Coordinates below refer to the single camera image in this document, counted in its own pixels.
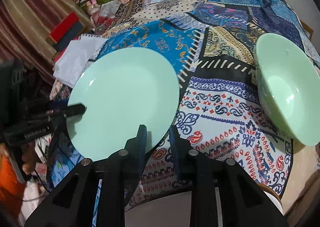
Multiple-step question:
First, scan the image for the mint green bowl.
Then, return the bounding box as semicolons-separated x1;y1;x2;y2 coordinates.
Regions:
254;33;319;146

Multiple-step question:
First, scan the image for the pink bunny toy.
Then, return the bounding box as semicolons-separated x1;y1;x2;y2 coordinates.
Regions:
86;0;100;15

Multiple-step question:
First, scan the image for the mint green plate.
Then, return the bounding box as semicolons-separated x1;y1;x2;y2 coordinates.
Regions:
67;47;180;161

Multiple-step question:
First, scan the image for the striped pink curtain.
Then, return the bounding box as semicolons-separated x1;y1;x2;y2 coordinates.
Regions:
1;0;92;84

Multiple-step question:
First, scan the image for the red flat box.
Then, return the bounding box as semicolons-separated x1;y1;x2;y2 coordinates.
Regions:
48;12;79;44

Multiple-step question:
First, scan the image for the white folded cloth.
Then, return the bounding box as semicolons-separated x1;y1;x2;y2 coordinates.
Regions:
53;34;107;88

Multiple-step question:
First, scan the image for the person's left hand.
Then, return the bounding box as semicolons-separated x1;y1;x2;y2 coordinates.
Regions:
22;142;41;175

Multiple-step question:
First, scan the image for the orange sleeve forearm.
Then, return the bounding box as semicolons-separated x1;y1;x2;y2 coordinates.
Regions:
0;157;26;220

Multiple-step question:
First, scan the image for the patchwork quilt bedspread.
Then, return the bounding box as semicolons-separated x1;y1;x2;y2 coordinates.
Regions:
48;0;320;212

